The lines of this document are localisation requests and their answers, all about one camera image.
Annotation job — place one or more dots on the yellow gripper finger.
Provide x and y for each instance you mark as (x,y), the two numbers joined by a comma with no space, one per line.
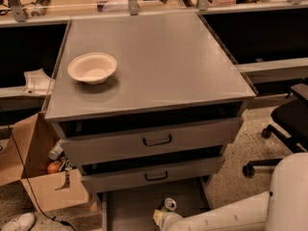
(158,217)

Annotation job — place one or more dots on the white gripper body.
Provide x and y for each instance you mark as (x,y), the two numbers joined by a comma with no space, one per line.
(166,221)

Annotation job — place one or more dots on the green soda can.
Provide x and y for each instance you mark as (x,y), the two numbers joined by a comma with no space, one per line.
(168,205)

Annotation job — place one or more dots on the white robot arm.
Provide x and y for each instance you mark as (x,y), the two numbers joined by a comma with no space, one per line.
(284,207)

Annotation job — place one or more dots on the grey bottom drawer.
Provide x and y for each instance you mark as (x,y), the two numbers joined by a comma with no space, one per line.
(133,209)

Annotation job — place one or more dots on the grey drawer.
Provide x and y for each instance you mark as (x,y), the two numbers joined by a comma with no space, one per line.
(133,209)
(145,176)
(133,144)

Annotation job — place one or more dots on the grey middle drawer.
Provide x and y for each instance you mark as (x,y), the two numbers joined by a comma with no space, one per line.
(145,176)

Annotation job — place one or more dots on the grey top drawer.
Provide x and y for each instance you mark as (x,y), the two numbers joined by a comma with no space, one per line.
(133,144)

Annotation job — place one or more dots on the grey drawer cabinet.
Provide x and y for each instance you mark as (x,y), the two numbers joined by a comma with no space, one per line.
(170,70)

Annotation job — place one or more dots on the orange fruit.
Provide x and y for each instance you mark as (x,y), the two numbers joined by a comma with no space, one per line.
(53,167)

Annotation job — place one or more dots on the white bottle in box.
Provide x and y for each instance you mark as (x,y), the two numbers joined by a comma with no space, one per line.
(55,152)

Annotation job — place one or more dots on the white sneaker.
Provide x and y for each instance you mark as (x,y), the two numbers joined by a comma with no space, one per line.
(22,223)

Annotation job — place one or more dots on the brown cardboard box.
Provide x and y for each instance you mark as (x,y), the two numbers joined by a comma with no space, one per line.
(25,159)

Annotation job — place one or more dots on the black office chair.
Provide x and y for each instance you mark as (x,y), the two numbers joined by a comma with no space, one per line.
(292,117)

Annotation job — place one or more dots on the white paper bowl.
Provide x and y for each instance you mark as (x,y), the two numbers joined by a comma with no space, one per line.
(92,68)

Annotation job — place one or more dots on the black white handheld tool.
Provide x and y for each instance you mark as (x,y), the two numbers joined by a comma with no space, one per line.
(40,7)

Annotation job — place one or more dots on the white plastic bracket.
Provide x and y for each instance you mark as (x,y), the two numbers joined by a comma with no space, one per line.
(38,83)

